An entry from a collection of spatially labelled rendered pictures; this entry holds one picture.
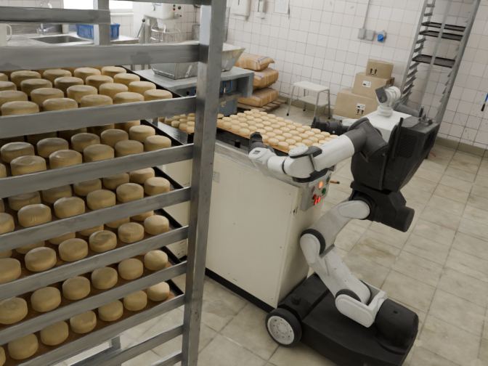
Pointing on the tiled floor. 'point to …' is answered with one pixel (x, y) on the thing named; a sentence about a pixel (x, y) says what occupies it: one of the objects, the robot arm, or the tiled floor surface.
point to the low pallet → (263, 105)
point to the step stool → (311, 96)
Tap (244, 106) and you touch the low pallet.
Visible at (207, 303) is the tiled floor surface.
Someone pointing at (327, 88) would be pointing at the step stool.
